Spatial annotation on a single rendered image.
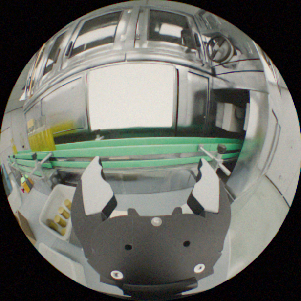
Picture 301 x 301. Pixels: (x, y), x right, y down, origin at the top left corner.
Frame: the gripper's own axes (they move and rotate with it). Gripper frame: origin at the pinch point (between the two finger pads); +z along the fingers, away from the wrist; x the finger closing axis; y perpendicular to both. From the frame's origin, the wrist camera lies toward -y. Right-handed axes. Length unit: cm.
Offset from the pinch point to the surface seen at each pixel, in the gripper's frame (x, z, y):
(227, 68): 38, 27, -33
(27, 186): -82, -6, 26
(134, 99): -6.5, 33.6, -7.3
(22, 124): -659, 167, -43
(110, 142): -15.1, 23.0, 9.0
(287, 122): 313, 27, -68
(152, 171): 1.6, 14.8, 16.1
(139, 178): -2.7, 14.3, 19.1
